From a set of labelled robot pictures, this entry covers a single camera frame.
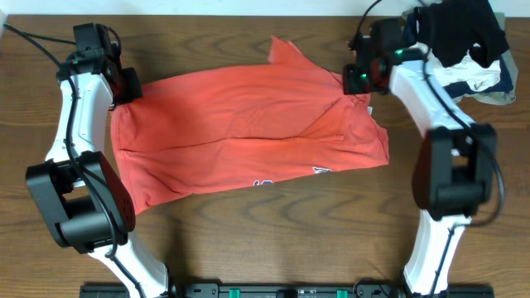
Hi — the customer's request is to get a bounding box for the red t-shirt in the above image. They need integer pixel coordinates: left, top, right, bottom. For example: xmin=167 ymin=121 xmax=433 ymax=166
xmin=111 ymin=38 xmax=390 ymax=213

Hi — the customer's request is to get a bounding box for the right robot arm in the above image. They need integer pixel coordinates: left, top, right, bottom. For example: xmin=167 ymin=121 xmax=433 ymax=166
xmin=343 ymin=18 xmax=504 ymax=297

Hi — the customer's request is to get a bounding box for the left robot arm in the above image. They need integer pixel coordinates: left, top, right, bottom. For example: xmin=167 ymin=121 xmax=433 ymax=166
xmin=26 ymin=23 xmax=176 ymax=297

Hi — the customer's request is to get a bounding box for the black garment on pile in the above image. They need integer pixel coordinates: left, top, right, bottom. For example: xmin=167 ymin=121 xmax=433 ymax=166
xmin=414 ymin=0 xmax=509 ymax=68

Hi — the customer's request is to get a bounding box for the white garment on pile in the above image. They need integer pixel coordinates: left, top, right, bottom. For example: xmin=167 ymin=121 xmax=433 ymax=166
xmin=427 ymin=51 xmax=501 ymax=92

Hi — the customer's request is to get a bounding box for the grey garment on pile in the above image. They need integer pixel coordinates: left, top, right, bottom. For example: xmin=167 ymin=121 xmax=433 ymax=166
xmin=400 ymin=10 xmax=518 ymax=106

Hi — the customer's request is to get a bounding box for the navy garment on pile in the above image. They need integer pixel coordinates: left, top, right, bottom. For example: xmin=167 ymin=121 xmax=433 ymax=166
xmin=402 ymin=9 xmax=518 ymax=105

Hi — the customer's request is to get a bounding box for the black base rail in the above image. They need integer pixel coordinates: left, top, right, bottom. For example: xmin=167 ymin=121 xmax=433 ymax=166
xmin=79 ymin=283 xmax=495 ymax=298

